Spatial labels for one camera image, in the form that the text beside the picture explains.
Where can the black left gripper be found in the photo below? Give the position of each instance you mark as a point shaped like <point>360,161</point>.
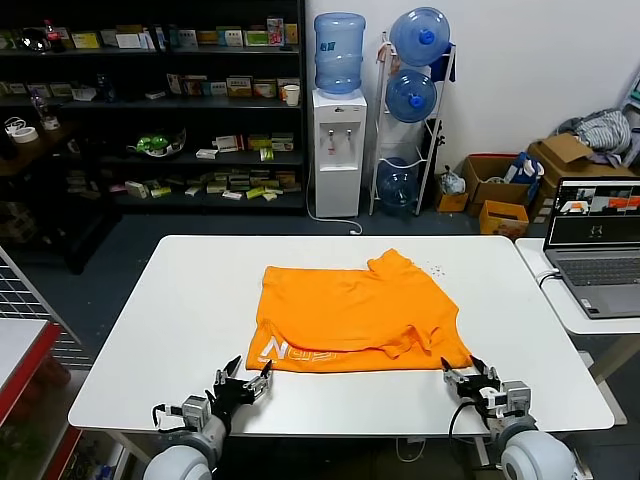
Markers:
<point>230,397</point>

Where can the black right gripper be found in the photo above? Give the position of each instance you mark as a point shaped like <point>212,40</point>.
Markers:
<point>477,392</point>

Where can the orange t-shirt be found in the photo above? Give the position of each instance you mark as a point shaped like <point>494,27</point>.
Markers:
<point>350,310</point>

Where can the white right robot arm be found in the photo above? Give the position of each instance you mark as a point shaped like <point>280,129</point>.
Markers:
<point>535,455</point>

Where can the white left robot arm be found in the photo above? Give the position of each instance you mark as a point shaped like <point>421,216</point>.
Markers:
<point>175,462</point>

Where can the grey clothes pile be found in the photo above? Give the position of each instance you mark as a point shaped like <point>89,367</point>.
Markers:
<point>605,127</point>

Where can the large white table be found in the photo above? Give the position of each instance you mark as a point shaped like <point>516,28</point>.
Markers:
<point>200,300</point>

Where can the small white side table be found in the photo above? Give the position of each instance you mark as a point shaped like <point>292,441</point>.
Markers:
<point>560,310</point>

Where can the orange printed carton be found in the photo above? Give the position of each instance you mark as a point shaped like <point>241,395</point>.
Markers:
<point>500,227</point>

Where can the grey laptop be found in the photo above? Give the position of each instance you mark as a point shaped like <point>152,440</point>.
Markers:
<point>600,280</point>

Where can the small orange box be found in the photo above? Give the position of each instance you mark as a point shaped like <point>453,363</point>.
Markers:
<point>452,204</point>

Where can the white flat box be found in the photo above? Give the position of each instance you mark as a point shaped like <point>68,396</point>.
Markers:
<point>231,195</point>
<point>206,154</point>
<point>136,189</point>

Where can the open brown cardboard box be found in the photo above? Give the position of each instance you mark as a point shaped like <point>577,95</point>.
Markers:
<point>492,192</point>

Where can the white plastic bag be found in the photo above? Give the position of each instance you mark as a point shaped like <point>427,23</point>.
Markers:
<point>452,184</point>

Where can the blue water jug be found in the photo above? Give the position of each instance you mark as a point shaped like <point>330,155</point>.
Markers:
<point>339,55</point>
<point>397,185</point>
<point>411,97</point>
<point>420,37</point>

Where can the blue white bag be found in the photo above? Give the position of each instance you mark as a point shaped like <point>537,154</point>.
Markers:
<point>525,172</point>

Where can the white metal jug rack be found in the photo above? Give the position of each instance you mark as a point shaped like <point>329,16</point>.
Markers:
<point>428,165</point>

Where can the white water dispenser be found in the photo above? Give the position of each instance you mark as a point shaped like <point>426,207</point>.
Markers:
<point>339,175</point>

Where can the red white box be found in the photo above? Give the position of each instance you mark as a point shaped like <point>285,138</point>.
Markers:
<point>264,89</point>
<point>227,144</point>

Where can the yellow green box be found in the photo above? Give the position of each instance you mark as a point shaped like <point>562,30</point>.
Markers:
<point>259,142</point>

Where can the red edged white table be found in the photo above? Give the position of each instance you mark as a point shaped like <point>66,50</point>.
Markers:
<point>20,345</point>

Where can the green white bowl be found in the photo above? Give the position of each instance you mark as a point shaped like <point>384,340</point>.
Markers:
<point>155,145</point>

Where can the white paper cup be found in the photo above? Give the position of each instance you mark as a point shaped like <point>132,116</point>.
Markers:
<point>291,96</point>

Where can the yellow white box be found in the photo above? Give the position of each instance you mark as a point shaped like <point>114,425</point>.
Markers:
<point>86,40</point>
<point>239,86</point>

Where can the white brown box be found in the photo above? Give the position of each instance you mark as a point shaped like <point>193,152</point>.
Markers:
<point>193,86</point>

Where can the black shelf unit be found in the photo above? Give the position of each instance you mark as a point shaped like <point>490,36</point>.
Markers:
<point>125,106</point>

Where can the blue cloth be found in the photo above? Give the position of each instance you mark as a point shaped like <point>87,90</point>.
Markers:
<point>442,70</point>

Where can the brown wooden desk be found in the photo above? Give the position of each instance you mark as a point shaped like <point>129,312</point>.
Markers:
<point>30,155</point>

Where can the dark blue bottle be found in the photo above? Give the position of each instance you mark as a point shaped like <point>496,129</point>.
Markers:
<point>103,89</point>

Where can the white tape roll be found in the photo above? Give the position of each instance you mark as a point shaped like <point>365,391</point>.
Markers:
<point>22,134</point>

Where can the pink cloth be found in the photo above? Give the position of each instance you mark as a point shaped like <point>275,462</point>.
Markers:
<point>384,52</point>

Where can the yellow flat box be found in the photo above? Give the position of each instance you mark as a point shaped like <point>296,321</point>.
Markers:
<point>206,37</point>

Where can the clear plastic bottle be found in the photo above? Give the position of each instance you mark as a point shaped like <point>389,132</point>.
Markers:
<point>37,107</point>

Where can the white teal box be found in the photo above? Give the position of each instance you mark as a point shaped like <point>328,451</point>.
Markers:
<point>187,38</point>

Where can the pink colourful tall box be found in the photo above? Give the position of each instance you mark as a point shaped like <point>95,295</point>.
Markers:
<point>275,31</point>

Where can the white card box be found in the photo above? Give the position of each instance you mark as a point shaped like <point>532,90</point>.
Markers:
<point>127,40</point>

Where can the cola bottle red cap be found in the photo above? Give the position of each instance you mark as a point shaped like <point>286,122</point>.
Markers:
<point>52,35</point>

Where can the shiny glass dome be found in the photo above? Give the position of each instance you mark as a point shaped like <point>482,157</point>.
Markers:
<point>32,40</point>

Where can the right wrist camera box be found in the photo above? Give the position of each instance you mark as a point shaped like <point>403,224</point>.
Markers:
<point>516,397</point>

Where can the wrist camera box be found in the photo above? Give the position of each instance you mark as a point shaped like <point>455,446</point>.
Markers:
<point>516,397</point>
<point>195,409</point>

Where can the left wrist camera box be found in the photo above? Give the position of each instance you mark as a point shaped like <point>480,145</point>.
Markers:
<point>195,409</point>

